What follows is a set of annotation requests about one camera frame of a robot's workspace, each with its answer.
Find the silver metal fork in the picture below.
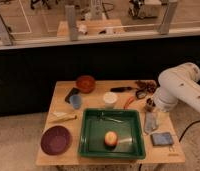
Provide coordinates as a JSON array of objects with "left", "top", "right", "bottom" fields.
[{"left": 97, "top": 115, "right": 123, "bottom": 123}]

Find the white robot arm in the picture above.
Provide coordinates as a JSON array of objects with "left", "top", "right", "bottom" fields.
[{"left": 153, "top": 62, "right": 200, "bottom": 113}]

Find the white round cup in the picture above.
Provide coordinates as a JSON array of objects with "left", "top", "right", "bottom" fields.
[{"left": 103, "top": 92, "right": 118, "bottom": 108}]

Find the blue plastic cup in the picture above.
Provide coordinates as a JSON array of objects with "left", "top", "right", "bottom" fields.
[{"left": 69, "top": 95, "right": 82, "bottom": 109}]

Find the orange brown bowl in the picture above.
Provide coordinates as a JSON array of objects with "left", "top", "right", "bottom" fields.
[{"left": 76, "top": 75, "right": 95, "bottom": 93}]

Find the black flat rectangular object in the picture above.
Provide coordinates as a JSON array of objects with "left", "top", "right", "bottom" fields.
[{"left": 65, "top": 87, "right": 80, "bottom": 103}]

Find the wooden table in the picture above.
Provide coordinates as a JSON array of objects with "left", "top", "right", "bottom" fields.
[{"left": 36, "top": 80, "right": 185, "bottom": 166}]

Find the green plastic tray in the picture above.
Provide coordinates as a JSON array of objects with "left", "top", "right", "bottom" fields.
[{"left": 78, "top": 109, "right": 146, "bottom": 159}]

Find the red yellow apple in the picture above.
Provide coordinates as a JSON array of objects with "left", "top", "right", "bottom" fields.
[{"left": 104, "top": 131, "right": 118, "bottom": 147}]

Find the small dark jar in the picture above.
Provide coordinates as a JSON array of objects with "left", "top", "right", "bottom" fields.
[{"left": 145, "top": 98, "right": 155, "bottom": 112}]

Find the yellow wooden wedge block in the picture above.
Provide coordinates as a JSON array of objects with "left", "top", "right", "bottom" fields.
[{"left": 50, "top": 112, "right": 77, "bottom": 123}]

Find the purple bowl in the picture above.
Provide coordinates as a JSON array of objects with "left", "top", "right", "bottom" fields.
[{"left": 40, "top": 125, "right": 71, "bottom": 155}]

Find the blue grey sponge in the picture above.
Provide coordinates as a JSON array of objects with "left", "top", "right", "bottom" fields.
[{"left": 150, "top": 132, "right": 174, "bottom": 146}]

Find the black handled knife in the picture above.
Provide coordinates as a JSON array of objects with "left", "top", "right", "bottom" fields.
[{"left": 110, "top": 87, "right": 136, "bottom": 93}]

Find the red handled tool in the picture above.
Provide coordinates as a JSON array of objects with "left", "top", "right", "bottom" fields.
[{"left": 123, "top": 96, "right": 135, "bottom": 109}]

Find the black cable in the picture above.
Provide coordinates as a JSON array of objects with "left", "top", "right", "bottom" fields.
[{"left": 178, "top": 119, "right": 200, "bottom": 143}]

